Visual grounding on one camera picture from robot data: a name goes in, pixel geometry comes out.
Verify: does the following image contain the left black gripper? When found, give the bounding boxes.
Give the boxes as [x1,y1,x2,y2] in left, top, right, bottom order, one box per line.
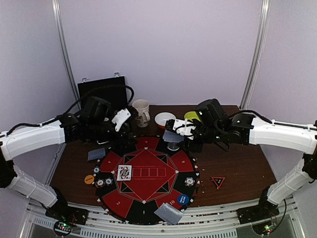
[88,117,138,151]

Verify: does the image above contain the clear dealer button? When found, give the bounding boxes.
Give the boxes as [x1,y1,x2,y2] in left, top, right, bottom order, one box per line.
[167,142,179,151]

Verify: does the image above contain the grey card deck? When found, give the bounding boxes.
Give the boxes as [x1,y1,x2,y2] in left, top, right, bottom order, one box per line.
[162,130,184,144]

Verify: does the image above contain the face-down cards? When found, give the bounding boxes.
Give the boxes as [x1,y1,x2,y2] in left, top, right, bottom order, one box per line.
[88,148,106,161]

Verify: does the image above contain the queen of hearts card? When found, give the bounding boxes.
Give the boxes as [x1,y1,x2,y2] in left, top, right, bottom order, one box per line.
[116,165,132,181]

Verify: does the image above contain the stack of poker chips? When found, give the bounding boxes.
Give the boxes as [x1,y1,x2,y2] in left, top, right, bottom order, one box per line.
[184,177,195,187]

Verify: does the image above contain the poker chip stack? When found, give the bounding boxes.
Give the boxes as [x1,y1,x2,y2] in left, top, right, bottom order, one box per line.
[105,178,113,186]
[93,167,100,173]
[95,179,106,188]

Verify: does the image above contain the orange big blind button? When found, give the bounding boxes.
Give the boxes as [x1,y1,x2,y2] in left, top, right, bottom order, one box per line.
[84,175,95,185]

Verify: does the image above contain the blue small blind button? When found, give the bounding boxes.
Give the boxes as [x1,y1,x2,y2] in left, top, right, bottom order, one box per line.
[177,194,189,206]

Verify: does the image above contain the face-down cards front edge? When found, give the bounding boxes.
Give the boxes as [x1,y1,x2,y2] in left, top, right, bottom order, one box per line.
[154,203,184,225]

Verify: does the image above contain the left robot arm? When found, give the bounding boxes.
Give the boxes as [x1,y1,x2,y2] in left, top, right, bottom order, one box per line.
[0,97,133,220]

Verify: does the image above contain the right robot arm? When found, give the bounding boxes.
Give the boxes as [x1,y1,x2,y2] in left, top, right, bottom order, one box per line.
[177,99,317,219]

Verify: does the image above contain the lime green bowl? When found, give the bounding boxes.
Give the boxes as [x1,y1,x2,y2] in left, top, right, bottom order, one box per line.
[184,111,200,121]

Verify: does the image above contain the round red black poker mat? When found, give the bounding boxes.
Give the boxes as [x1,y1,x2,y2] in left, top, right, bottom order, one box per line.
[93,136,200,225]

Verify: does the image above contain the white floral ceramic mug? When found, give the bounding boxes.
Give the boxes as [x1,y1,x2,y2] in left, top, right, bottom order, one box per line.
[132,99,151,128]

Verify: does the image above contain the white orange bowl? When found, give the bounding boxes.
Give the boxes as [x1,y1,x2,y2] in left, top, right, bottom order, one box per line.
[155,112,176,129]

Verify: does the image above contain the black red triangular marker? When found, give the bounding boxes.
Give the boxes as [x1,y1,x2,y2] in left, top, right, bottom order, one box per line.
[211,177,225,189]

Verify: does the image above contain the black poker chip case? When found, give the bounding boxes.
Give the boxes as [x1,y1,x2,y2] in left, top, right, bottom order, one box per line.
[77,76,131,110]

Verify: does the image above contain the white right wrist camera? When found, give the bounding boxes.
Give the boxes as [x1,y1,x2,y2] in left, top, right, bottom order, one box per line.
[165,119,202,140]

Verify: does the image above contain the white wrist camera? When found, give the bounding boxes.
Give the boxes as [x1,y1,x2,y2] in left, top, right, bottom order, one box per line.
[111,108,131,132]
[165,119,202,140]

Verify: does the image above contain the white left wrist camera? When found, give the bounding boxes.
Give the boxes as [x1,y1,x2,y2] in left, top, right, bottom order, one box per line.
[111,108,131,132]

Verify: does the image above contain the left black cable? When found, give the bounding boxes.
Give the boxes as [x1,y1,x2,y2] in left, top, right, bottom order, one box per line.
[4,84,136,137]

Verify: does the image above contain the aluminium front rail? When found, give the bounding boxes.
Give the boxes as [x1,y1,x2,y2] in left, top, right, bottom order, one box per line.
[19,195,305,238]

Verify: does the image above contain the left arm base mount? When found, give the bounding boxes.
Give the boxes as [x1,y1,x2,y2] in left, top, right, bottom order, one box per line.
[45,204,89,225]

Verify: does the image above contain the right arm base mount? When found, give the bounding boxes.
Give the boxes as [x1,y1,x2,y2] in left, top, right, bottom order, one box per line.
[237,204,279,224]

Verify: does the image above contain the left aluminium frame post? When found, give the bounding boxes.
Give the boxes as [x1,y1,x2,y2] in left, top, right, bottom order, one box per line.
[52,0,79,100]

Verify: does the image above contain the aluminium frame post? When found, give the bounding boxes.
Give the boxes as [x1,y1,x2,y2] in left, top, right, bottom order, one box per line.
[52,0,79,100]
[239,0,271,110]

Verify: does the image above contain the right aluminium frame post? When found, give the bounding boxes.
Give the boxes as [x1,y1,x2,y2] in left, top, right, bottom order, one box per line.
[239,0,271,110]

